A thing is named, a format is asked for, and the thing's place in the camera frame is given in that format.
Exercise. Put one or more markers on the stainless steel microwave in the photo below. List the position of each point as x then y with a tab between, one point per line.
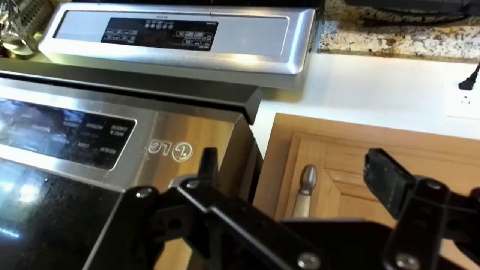
168	123

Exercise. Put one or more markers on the black appliance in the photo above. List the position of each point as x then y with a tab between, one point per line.
412	4

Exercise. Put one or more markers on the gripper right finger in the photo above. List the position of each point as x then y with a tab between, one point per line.
390	180

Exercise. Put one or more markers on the wooden cupboard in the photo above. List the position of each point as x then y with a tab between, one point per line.
375	138

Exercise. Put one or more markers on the wooden cupboard door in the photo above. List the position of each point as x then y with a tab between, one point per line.
345	180

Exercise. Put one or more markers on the white wall socket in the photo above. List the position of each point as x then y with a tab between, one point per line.
465	105

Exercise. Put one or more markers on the stainless steel stove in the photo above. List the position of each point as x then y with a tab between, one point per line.
240	37

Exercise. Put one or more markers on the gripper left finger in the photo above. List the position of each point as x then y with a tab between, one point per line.
240	219

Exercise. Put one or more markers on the shiny metal cookware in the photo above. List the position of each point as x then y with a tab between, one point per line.
22	26

